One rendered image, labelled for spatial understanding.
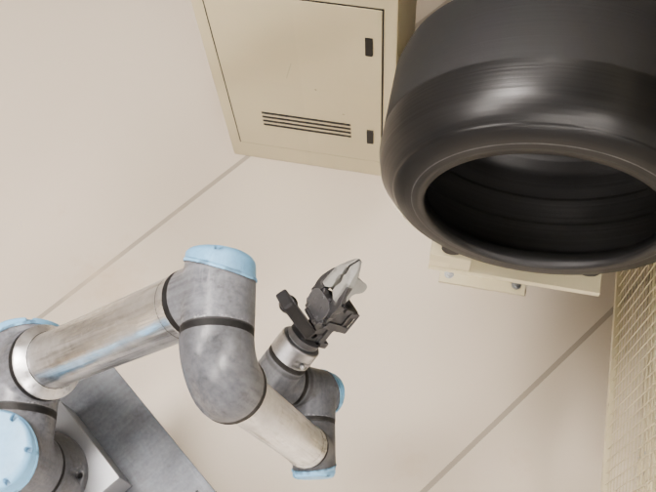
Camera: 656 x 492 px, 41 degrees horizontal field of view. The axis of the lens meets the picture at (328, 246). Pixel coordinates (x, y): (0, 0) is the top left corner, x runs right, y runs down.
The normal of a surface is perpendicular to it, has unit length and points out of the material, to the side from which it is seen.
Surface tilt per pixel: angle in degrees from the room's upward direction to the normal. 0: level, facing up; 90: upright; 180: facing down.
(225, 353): 35
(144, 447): 0
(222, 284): 17
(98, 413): 0
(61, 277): 0
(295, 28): 90
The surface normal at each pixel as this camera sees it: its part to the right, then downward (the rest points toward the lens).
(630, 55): 0.17, -0.37
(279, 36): -0.20, 0.89
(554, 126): -0.24, 0.29
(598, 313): -0.05, -0.42
